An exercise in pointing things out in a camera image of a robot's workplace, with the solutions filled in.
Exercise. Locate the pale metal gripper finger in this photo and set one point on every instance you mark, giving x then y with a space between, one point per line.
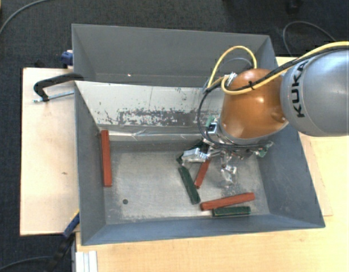
228 171
194 155

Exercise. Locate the red-brown flat block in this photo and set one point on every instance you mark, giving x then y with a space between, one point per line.
106 159
201 175
227 201

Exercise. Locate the grey metal bin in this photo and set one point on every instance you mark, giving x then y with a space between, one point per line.
151 186

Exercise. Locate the dark green flat block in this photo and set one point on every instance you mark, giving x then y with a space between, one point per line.
189 185
231 211

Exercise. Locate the pale wood flat board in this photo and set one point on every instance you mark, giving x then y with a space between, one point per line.
48 157

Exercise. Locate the black cylinder on white bracket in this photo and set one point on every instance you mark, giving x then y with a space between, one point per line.
212 128

